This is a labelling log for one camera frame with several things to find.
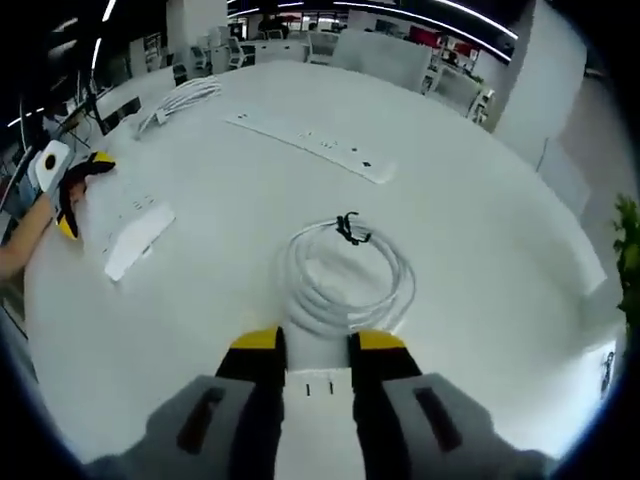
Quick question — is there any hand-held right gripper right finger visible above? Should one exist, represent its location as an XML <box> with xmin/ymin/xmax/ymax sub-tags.
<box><xmin>347</xmin><ymin>329</ymin><xmax>551</xmax><ymax>480</ymax></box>

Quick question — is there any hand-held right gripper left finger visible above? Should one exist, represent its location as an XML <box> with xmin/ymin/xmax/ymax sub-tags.
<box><xmin>84</xmin><ymin>324</ymin><xmax>287</xmax><ymax>480</ymax></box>

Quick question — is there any white power strip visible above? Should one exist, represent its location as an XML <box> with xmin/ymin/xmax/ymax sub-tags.
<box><xmin>101</xmin><ymin>183</ymin><xmax>177</xmax><ymax>282</ymax></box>

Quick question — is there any white charger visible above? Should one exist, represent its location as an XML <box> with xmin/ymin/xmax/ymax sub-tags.
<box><xmin>282</xmin><ymin>319</ymin><xmax>357</xmax><ymax>480</ymax></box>

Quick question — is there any white charger cable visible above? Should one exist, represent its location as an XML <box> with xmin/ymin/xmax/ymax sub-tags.
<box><xmin>276</xmin><ymin>212</ymin><xmax>417</xmax><ymax>335</ymax></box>

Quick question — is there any flat white desk socket panel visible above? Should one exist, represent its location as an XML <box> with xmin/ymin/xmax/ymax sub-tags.
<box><xmin>223</xmin><ymin>111</ymin><xmax>397</xmax><ymax>186</ymax></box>

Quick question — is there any grey desk partition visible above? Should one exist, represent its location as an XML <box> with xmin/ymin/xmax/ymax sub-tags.
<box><xmin>331</xmin><ymin>29</ymin><xmax>432</xmax><ymax>85</ymax></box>

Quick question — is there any white office chair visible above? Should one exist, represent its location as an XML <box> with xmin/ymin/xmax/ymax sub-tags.
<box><xmin>227</xmin><ymin>37</ymin><xmax>257</xmax><ymax>72</ymax></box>
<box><xmin>188</xmin><ymin>44</ymin><xmax>214</xmax><ymax>77</ymax></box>

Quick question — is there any small black object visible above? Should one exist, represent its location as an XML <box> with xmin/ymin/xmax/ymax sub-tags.
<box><xmin>598</xmin><ymin>349</ymin><xmax>617</xmax><ymax>402</ymax></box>

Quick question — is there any green potted plant white pot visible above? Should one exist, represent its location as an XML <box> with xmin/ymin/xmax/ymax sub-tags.
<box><xmin>612</xmin><ymin>193</ymin><xmax>640</xmax><ymax>322</ymax></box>

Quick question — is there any red screen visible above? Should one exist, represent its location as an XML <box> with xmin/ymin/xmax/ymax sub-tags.
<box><xmin>408</xmin><ymin>25</ymin><xmax>444</xmax><ymax>47</ymax></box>

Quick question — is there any bundled white power strip cable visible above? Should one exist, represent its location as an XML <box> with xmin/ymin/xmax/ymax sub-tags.
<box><xmin>135</xmin><ymin>74</ymin><xmax>224</xmax><ymax>140</ymax></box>

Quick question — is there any black cable tie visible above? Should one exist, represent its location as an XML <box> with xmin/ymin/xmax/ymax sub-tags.
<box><xmin>334</xmin><ymin>210</ymin><xmax>372</xmax><ymax>247</ymax></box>

